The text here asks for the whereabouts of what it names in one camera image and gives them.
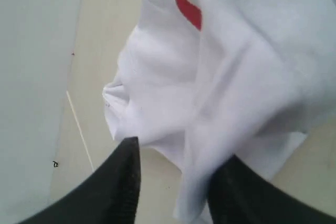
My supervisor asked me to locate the white t-shirt red lettering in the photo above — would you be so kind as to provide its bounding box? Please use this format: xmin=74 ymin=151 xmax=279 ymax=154
xmin=103 ymin=0 xmax=335 ymax=223

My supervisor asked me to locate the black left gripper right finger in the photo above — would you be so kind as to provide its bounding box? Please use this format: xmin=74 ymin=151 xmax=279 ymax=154
xmin=207 ymin=155 xmax=335 ymax=224

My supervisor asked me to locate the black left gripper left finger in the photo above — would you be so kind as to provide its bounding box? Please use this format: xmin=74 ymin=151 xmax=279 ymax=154
xmin=23 ymin=137 xmax=141 ymax=224

